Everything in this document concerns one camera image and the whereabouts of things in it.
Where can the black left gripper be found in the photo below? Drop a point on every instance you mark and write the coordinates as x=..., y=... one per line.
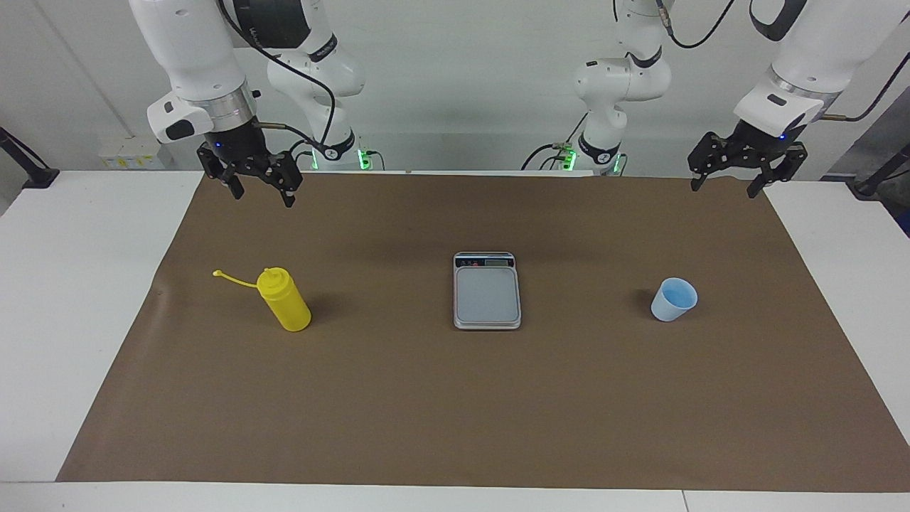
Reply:
x=757, y=142

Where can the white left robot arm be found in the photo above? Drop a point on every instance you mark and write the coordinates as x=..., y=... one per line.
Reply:
x=817, y=50

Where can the silver digital kitchen scale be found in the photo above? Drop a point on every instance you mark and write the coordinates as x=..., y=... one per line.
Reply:
x=487, y=295

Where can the yellow squeeze bottle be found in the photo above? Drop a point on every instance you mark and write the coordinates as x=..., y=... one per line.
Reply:
x=284, y=302

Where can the light blue plastic cup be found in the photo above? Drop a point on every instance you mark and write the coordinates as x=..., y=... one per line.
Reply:
x=668, y=309

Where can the brown paper table mat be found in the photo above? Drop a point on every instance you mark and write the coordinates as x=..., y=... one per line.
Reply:
x=426, y=398

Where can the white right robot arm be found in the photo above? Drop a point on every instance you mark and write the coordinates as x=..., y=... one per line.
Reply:
x=185, y=50

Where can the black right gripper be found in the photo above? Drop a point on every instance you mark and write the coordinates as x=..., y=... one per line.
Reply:
x=238, y=146

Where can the white wall socket box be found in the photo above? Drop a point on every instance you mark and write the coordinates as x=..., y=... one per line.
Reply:
x=131, y=153

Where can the black clamp stand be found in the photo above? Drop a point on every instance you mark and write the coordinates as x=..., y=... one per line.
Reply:
x=871, y=186
x=39, y=176

